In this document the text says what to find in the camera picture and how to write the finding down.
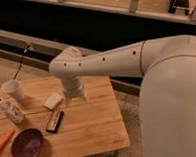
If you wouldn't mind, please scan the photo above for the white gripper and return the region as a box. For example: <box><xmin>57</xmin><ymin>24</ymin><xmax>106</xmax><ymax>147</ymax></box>
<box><xmin>62</xmin><ymin>76</ymin><xmax>86</xmax><ymax>104</ymax></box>

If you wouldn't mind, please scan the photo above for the black chalkboard eraser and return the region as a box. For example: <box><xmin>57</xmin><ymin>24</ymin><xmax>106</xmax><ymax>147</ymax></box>
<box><xmin>46</xmin><ymin>109</ymin><xmax>64</xmax><ymax>133</ymax></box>

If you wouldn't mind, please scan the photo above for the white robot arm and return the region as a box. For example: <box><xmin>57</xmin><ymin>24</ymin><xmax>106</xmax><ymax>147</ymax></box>
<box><xmin>49</xmin><ymin>34</ymin><xmax>196</xmax><ymax>157</ymax></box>

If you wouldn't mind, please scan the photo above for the white sponge block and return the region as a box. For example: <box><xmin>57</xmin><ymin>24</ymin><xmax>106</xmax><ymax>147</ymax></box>
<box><xmin>44</xmin><ymin>93</ymin><xmax>63</xmax><ymax>110</ymax></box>

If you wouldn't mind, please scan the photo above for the white plastic cup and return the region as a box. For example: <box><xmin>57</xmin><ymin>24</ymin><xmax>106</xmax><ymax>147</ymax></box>
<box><xmin>2</xmin><ymin>79</ymin><xmax>25</xmax><ymax>101</ymax></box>

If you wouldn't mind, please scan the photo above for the white patterned bottle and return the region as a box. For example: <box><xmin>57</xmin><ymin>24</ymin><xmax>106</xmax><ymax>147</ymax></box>
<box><xmin>0</xmin><ymin>97</ymin><xmax>25</xmax><ymax>124</ymax></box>

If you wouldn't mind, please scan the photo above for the purple bowl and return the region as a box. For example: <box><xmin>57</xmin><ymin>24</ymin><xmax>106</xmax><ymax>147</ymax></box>
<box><xmin>11</xmin><ymin>128</ymin><xmax>43</xmax><ymax>157</ymax></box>

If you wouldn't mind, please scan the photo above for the orange carrot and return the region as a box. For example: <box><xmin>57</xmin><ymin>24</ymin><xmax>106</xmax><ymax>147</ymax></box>
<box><xmin>0</xmin><ymin>129</ymin><xmax>15</xmax><ymax>152</ymax></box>

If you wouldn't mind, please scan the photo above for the black cable left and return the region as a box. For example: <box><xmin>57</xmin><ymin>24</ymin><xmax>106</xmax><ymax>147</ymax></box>
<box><xmin>10</xmin><ymin>43</ymin><xmax>35</xmax><ymax>80</ymax></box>

